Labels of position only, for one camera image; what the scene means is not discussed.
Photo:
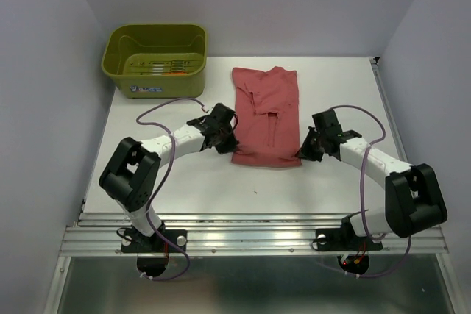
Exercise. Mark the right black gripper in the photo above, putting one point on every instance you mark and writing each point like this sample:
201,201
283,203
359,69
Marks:
305,151

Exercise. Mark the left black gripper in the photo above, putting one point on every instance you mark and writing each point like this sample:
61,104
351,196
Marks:
230,145

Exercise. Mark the red t shirt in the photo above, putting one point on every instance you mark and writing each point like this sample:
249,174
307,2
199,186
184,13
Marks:
268,129

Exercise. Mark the olive green plastic bin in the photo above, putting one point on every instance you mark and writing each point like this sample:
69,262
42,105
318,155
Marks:
156,61

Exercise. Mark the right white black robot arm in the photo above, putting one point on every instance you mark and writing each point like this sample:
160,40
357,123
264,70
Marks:
413,200

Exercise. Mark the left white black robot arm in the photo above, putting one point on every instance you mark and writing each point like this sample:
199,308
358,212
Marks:
130,175

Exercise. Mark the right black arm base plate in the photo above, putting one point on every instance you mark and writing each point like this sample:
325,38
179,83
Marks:
330,239

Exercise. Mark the aluminium front rail frame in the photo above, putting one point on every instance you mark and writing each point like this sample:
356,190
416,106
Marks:
249,239

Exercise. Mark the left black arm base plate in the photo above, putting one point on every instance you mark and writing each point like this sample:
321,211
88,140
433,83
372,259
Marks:
133,242

